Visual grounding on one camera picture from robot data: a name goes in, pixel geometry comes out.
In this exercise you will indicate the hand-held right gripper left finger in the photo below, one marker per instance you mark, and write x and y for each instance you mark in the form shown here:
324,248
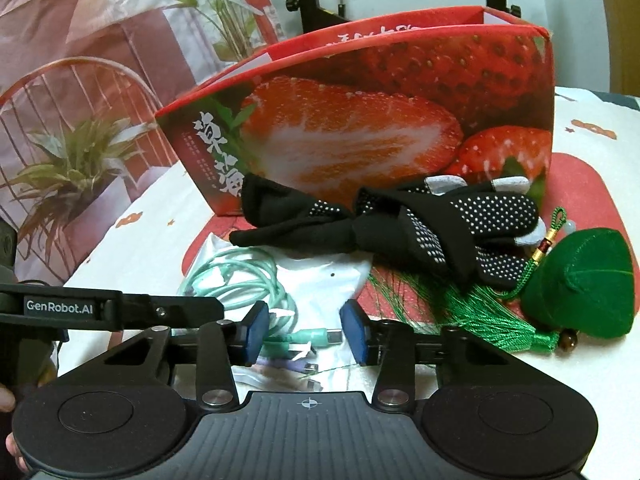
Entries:
255,332

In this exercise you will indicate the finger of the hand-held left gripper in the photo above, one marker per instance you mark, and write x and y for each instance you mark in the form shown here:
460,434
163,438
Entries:
170,310

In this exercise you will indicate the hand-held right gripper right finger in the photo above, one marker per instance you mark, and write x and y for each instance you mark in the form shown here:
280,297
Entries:
352,332

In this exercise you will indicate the white plastic bag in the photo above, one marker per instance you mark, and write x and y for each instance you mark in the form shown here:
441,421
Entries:
320,275

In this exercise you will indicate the red strawberry print box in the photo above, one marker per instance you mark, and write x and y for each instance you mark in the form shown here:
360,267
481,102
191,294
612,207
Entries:
350,125

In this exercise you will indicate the person's left hand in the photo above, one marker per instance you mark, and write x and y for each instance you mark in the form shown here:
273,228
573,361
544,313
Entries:
6,400

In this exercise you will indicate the black dotted glove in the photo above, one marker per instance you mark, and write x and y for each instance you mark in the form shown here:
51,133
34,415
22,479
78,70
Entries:
450,230
280,210

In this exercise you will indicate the plant print curtain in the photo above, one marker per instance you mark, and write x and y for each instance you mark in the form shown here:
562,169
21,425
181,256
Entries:
100,85

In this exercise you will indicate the green plush tassel pendant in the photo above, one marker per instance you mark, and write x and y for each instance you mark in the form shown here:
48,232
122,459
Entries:
585,285

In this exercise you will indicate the printed tablecloth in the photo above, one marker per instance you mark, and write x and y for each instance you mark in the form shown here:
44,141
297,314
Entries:
590,135

